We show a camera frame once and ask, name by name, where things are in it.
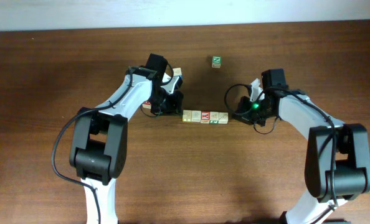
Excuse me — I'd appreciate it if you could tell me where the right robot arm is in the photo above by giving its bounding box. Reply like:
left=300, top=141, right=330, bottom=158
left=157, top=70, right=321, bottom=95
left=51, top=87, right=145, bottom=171
left=232, top=69, right=370, bottom=223

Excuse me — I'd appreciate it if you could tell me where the camera cable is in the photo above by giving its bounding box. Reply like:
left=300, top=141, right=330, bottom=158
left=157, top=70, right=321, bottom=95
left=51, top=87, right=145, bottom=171
left=50, top=63, right=175, bottom=224
left=224, top=83, right=281, bottom=136

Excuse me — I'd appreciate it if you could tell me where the right camera cable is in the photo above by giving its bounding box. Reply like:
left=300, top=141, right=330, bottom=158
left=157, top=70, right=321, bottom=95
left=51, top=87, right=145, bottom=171
left=224, top=83, right=281, bottom=136

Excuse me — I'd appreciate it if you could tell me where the plain wooden picture block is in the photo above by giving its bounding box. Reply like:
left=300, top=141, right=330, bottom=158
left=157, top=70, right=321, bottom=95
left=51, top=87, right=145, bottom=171
left=219, top=112, right=229, bottom=124

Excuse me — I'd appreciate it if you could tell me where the green N wooden block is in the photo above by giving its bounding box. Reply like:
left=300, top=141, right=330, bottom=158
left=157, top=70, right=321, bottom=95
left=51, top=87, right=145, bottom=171
left=212, top=56, right=222, bottom=68

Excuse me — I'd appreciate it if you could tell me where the wooden block green A side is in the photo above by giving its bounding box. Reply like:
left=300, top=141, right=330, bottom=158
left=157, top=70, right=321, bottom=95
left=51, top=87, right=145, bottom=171
left=209, top=111, right=219, bottom=124

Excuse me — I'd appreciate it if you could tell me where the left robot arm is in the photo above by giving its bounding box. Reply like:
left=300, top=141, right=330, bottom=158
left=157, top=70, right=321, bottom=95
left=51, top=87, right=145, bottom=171
left=69, top=54, right=184, bottom=223

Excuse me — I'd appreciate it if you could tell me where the red y block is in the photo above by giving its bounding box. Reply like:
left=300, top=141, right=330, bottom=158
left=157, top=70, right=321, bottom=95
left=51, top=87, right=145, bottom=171
left=142, top=101, right=151, bottom=109
left=201, top=111, right=211, bottom=124

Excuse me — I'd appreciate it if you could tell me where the blue-sided wooden block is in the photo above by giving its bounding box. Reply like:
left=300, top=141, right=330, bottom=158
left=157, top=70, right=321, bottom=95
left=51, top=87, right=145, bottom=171
left=173, top=68, right=183, bottom=77

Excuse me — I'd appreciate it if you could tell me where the wooden block yellow side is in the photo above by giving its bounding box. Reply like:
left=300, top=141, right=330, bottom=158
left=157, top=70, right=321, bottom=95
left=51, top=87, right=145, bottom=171
left=183, top=110, right=192, bottom=122

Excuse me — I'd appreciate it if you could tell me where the left camera cable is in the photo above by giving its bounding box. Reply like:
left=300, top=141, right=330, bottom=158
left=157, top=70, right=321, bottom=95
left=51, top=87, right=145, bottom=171
left=50, top=63, right=175, bottom=224

